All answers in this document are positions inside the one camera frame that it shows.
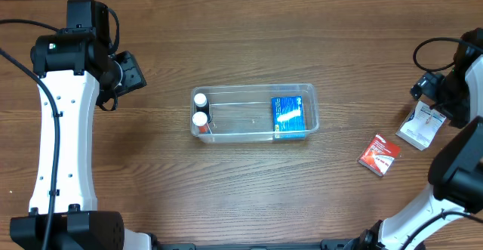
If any black bottle white cap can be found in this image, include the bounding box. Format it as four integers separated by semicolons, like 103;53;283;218
193;93;211;122

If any orange bottle white cap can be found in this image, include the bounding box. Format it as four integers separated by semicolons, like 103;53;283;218
192;112;211;134

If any red white small box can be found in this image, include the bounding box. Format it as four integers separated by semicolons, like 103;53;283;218
358;134;401;177

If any clear plastic container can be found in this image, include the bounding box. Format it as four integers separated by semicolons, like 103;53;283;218
190;83;319;144

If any blue small box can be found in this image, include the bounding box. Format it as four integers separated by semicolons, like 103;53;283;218
271;96;306;139

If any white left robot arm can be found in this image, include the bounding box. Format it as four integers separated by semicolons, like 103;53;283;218
10;0;158;250

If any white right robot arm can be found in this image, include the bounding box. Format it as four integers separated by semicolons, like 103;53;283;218
339;28;482;249

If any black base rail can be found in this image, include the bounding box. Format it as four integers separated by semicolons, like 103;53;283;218
155;239;358;250

